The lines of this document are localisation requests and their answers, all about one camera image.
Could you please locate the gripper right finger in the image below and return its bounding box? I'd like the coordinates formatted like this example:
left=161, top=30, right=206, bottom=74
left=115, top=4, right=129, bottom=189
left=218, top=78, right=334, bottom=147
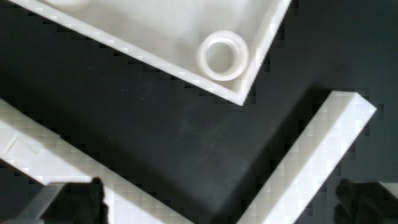
left=334, top=179, right=398, bottom=224

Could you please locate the white square tabletop tray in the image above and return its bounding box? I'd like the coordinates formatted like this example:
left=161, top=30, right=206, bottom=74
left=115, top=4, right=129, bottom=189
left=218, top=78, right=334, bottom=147
left=8, top=0, right=291, bottom=104

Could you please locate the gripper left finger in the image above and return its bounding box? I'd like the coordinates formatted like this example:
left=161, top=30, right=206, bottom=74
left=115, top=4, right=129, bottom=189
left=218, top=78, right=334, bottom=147
left=7, top=177, right=108, bottom=224

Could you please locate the white U-shaped fence wall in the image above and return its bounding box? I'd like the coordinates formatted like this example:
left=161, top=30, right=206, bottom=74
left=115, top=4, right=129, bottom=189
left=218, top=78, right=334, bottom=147
left=0, top=91, right=376, bottom=224

